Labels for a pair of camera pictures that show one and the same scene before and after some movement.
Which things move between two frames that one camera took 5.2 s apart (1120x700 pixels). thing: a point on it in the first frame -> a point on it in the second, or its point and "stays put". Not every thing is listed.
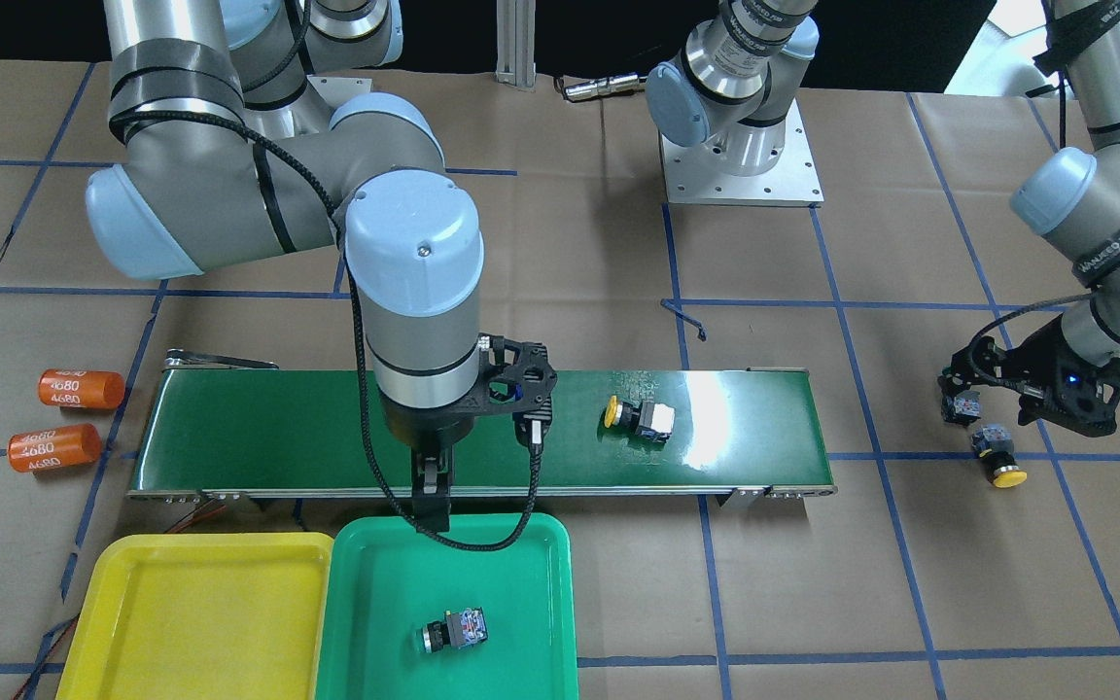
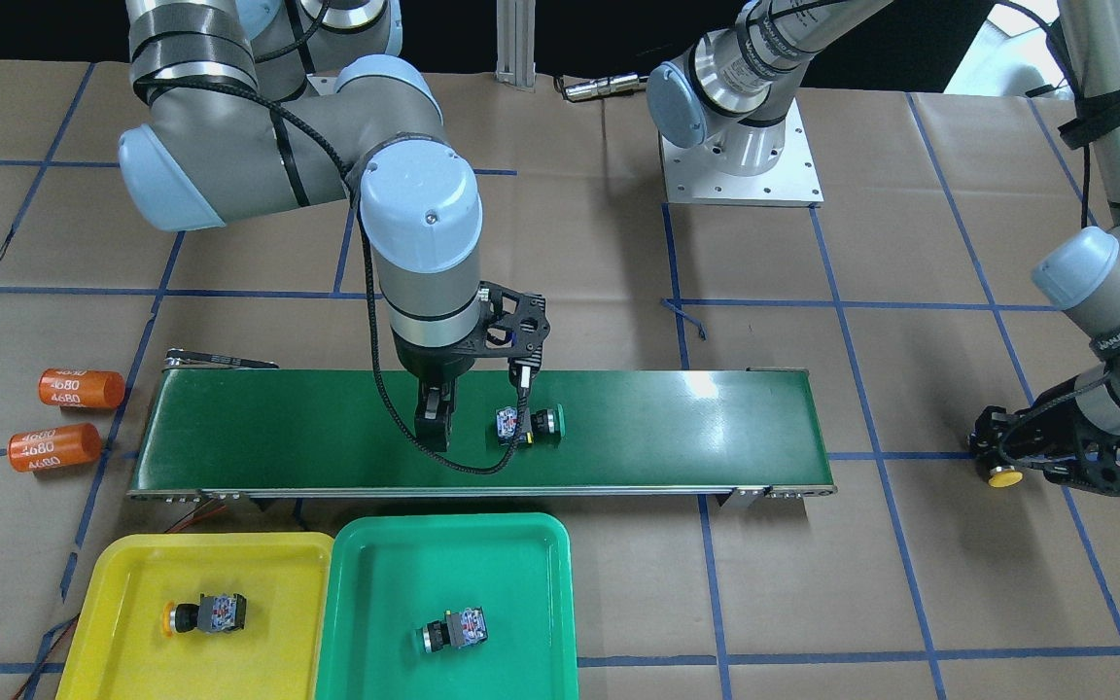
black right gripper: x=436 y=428 -> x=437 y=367
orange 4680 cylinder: x=86 y=389 stays put
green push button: x=461 y=629 stays put
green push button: x=963 y=409 -> x=541 y=427
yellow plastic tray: x=201 y=615 stays put
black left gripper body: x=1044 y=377 -> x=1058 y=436
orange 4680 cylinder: x=58 y=447 stays put
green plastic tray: x=413 y=615 stays put
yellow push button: x=649 y=420 -> x=215 y=613
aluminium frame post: x=515 y=34 stays put
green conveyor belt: x=617 y=434 stays put
